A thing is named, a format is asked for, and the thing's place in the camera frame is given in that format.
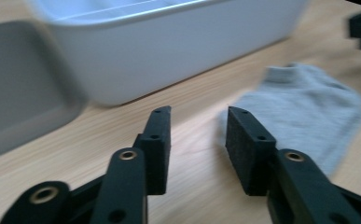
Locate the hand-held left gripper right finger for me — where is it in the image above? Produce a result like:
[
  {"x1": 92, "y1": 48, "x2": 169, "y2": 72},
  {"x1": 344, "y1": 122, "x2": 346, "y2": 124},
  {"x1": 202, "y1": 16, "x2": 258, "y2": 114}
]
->
[{"x1": 225, "y1": 105, "x2": 277, "y2": 197}]

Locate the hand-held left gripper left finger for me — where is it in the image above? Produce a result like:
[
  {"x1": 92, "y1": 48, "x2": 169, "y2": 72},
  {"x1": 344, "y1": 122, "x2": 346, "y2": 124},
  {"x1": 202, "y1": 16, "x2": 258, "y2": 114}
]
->
[{"x1": 133, "y1": 105, "x2": 172, "y2": 196}]

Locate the grey sock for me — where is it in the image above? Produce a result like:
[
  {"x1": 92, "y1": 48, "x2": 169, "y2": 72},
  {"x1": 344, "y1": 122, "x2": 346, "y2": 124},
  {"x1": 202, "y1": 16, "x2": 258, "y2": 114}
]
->
[{"x1": 218, "y1": 62, "x2": 361, "y2": 178}]

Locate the white divided storage box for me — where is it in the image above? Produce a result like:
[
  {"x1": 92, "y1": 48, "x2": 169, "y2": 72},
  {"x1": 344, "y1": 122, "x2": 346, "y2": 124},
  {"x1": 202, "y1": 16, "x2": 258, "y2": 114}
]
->
[{"x1": 25, "y1": 0, "x2": 310, "y2": 106}]

